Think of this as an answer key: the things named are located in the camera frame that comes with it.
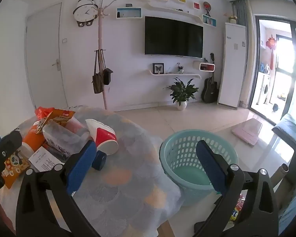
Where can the teal plastic basket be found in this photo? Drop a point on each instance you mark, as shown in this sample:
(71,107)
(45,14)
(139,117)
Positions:
(177,153)

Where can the potted green plant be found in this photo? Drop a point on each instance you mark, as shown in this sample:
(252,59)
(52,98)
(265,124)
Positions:
(181,91)

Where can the white standing air conditioner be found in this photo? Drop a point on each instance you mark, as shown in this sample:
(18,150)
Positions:
(231,66)

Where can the red wall box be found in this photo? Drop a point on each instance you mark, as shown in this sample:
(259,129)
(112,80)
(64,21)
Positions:
(196,5)

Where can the round fan ornament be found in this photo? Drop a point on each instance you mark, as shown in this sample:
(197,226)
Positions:
(207,5)

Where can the white box shelf blue inside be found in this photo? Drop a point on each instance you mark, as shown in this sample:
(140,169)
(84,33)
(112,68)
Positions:
(128,12)

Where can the grey blue sofa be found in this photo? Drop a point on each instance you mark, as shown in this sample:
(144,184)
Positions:
(288,128)

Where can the small flower vase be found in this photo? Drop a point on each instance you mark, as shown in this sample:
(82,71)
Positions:
(180,69)

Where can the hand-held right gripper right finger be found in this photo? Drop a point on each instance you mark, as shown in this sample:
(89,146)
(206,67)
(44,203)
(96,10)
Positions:
(209,167)

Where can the white paper receipt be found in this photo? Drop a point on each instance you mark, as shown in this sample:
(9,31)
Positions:
(43,161)

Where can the low curved white wall shelf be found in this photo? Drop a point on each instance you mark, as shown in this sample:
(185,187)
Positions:
(177,74)

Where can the white orange bottle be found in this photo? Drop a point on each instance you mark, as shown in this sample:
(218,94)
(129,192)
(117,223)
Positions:
(33,139)

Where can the brown orange snack packet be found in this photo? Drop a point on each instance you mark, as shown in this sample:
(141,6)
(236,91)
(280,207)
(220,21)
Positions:
(63,117)

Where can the black round object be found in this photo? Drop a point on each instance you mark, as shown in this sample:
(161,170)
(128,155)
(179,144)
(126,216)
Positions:
(275,107)

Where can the blue detergent bottle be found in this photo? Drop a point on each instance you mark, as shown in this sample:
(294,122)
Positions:
(262,68)

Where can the colourful packet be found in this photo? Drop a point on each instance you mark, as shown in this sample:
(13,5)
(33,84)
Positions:
(238,206)

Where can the brown tote bag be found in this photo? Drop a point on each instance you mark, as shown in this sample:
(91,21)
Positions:
(98,85)

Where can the black shoulder bag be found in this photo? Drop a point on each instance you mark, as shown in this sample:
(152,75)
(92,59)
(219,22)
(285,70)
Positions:
(107,76)

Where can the white box shelf red inside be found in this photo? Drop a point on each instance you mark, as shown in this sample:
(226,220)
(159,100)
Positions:
(207,67)

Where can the long curved white wall shelf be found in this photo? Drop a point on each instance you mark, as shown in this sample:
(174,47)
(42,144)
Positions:
(172,10)

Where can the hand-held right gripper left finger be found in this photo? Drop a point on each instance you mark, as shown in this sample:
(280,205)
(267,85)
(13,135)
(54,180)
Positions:
(80,167)

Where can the dark ukulele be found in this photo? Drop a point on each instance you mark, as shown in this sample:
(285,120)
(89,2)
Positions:
(212,59)

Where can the grey curtain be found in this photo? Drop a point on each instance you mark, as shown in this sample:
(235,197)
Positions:
(240,12)

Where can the blue cloth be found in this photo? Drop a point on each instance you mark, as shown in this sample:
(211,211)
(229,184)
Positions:
(293,207)

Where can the dark sliding glass door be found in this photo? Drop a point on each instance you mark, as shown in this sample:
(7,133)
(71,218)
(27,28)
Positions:
(289,79)

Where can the clear plastic cup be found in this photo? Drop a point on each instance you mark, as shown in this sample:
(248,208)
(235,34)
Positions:
(64,134)

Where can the silver foil wrapper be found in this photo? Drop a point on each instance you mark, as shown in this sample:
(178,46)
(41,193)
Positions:
(43,126)

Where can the cream wall box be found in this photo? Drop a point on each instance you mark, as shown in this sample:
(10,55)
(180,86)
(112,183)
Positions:
(196,64)

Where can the red white paper cup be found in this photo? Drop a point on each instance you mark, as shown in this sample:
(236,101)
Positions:
(103,138)

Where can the black wall television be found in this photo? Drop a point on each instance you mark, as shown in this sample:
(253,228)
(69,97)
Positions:
(174,37)

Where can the small dark picture frame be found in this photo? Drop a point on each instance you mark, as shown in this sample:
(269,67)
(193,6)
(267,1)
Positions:
(129,5)

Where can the orange cartoon print snack packet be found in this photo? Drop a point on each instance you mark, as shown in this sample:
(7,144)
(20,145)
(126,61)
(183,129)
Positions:
(14,170)

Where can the white door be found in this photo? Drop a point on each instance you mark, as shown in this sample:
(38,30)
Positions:
(44,54)

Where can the butterfly picture frame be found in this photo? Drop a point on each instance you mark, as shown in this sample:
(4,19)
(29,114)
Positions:
(158,68)

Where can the pink flat box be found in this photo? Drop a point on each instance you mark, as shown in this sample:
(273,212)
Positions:
(248,130)

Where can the small blue box shelf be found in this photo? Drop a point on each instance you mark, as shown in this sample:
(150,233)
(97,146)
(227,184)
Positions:
(209,21)

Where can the red plastic bag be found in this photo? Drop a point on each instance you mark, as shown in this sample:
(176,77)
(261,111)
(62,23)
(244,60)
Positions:
(42,112)

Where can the red knot hanging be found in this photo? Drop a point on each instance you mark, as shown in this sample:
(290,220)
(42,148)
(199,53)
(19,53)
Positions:
(270,43)

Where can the metal tube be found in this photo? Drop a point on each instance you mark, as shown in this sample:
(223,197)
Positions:
(282,175)

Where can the white washing machine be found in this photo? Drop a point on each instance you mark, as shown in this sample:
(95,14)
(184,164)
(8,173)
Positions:
(264,88)

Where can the white detergent bottle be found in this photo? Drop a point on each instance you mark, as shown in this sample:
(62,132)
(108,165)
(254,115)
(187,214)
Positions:
(267,69)

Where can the panda wall clock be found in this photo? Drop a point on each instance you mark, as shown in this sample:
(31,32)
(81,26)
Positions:
(85,12)

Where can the black acoustic guitar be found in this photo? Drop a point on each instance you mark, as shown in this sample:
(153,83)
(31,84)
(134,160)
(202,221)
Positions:
(209,91)

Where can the small potted flowers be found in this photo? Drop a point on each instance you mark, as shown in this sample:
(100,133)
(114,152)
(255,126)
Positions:
(233,19)

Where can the dark blue cylinder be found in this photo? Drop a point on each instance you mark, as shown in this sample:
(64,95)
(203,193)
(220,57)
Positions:
(100,161)

